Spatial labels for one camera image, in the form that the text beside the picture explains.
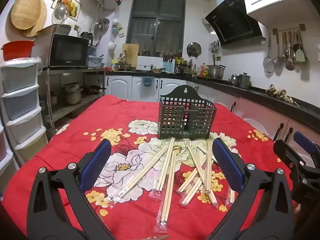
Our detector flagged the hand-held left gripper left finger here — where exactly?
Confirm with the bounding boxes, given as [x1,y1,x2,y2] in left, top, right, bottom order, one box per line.
[26,139,115,240]

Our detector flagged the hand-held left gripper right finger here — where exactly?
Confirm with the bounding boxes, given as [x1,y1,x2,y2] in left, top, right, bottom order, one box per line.
[205,138,294,240]

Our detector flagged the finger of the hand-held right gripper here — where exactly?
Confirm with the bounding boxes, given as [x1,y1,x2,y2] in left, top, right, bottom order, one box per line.
[273,139,320,178]
[293,131,320,156]

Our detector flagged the set of wooden chopsticks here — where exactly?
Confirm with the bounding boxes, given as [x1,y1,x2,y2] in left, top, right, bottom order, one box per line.
[106,137,237,233]

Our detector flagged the green plastic utensil holder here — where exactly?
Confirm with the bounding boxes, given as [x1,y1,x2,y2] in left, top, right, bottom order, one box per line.
[158,86,217,140]

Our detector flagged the black kitchen countertop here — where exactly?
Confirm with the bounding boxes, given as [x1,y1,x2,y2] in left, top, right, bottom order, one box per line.
[105,69,320,128]

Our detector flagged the red floral blanket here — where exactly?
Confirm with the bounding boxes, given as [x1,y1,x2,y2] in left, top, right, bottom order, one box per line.
[0,95,300,240]

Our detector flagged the dried garlic bunch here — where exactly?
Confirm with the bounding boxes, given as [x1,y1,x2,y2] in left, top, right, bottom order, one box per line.
[265,84,300,105]

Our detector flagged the grey cooking pot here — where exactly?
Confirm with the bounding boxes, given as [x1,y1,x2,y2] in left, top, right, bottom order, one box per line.
[61,82,84,105]

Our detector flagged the black wok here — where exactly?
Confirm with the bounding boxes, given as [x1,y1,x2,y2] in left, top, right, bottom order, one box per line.
[84,85,107,95]

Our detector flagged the steel soup ladle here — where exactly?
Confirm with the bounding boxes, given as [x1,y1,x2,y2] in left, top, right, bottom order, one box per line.
[285,31,295,71]

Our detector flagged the white lower cabinets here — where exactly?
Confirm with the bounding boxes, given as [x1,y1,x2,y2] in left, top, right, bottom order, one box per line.
[105,75,320,143]

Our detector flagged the steel kettle with lid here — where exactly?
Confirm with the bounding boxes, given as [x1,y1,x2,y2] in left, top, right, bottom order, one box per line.
[239,72,252,88]

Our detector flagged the mesh strainer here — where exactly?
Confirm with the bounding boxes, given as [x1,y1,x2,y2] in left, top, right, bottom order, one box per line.
[263,34,275,73]

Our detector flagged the steel skimmer ladle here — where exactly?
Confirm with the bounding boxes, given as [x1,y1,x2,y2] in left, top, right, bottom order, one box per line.
[273,31,283,69]

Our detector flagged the pale green spatula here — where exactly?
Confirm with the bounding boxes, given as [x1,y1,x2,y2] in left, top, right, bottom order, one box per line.
[295,30,306,63]

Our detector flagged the black hanging spoon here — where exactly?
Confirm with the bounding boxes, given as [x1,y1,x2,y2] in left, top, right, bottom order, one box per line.
[290,31,300,53]

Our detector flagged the steel stock pot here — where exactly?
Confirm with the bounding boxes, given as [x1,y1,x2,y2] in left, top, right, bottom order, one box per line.
[206,64,227,78]

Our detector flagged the metal storage rack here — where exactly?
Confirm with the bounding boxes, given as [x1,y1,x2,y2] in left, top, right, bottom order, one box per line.
[37,67,107,130]

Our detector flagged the row of condiment bottles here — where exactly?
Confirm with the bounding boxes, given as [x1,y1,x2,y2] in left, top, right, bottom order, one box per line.
[192,62,209,78]

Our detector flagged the plastic drawer tower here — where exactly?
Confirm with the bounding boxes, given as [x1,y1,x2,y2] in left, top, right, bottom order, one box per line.
[0,57,48,160]

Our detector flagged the blue plastic box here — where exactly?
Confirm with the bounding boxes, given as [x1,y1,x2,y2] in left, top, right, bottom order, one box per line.
[88,55,104,68]

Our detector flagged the blue knife block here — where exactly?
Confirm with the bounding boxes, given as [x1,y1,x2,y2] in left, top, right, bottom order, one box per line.
[162,54,175,73]

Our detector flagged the black microwave oven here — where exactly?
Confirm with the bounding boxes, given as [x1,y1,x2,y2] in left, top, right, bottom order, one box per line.
[37,33,90,70]

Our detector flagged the wooden cutting board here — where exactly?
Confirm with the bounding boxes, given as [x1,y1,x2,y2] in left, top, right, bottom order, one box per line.
[122,43,139,64]

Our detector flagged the hanging steel pan lid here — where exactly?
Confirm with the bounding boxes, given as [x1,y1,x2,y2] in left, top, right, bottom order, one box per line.
[187,42,202,57]

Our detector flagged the black blender jug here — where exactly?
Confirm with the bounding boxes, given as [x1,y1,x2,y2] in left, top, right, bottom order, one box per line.
[80,31,94,48]

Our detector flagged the row of windowsill jars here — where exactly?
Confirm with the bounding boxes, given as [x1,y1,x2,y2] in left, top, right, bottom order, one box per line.
[139,50,183,58]

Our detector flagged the green white hanging package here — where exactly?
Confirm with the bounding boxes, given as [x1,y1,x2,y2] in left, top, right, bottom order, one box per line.
[112,23,125,38]

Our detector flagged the black range hood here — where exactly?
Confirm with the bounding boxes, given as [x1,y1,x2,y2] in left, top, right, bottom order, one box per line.
[205,0,267,49]

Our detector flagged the red plastic basin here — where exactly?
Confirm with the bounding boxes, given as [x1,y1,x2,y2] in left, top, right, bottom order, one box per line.
[1,41,35,61]

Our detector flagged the steel mixing bowl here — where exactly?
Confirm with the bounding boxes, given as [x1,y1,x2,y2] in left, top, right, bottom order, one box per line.
[94,18,110,32]

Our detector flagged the dark framed window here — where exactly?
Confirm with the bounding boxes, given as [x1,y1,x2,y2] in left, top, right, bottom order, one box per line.
[126,0,187,55]

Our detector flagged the round wooden board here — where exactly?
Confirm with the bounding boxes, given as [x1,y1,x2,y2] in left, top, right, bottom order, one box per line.
[22,0,47,37]

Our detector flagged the glass pot lid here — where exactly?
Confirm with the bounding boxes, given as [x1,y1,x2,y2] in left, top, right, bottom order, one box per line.
[52,2,69,24]

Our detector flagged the round bamboo tray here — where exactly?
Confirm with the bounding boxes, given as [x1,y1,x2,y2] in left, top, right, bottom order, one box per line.
[10,0,42,30]

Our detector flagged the utensil wall rail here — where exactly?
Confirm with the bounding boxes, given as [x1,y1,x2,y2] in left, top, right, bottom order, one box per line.
[272,24,307,34]

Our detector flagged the fruit wall poster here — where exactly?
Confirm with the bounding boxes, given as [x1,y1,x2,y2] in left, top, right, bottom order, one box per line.
[51,0,82,20]

